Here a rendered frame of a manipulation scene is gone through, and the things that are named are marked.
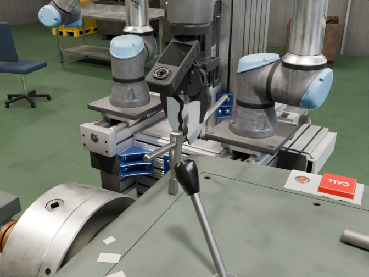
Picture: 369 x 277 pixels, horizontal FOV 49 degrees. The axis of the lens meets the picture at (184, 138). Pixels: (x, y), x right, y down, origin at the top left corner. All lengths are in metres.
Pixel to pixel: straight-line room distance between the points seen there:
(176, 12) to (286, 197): 0.37
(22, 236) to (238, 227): 0.37
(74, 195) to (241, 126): 0.59
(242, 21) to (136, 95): 0.44
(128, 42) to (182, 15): 0.78
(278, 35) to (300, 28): 7.61
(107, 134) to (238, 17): 0.57
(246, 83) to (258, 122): 0.12
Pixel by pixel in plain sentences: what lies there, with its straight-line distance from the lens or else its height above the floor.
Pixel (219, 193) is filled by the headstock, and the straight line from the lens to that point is 0.74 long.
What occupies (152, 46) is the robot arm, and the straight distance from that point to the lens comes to 1.57.
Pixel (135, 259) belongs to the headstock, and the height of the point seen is 1.25.
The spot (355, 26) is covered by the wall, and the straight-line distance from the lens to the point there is 8.28.
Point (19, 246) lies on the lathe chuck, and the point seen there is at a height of 1.19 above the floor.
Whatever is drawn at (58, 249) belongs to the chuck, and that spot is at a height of 1.21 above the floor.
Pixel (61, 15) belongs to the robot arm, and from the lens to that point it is 1.51.
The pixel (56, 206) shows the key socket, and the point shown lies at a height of 1.22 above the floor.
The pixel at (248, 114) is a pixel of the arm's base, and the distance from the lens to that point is 1.19.
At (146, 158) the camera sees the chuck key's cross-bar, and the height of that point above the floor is 1.37.
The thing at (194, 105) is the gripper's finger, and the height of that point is 1.41.
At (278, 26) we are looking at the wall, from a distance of 8.67.
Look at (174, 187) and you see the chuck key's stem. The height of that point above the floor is 1.27.
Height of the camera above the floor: 1.64
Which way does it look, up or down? 24 degrees down
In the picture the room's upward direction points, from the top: straight up
